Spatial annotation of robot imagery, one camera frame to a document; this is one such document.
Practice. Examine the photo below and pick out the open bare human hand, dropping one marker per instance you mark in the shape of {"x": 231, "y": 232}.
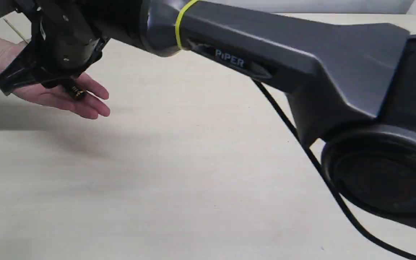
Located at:
{"x": 91, "y": 107}

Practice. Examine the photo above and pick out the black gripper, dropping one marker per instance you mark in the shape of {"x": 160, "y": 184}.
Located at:
{"x": 65, "y": 41}

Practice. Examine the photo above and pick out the black and gold screwdriver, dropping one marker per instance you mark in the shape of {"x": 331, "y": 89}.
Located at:
{"x": 75, "y": 92}

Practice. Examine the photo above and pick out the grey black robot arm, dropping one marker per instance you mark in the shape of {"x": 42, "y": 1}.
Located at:
{"x": 353, "y": 86}

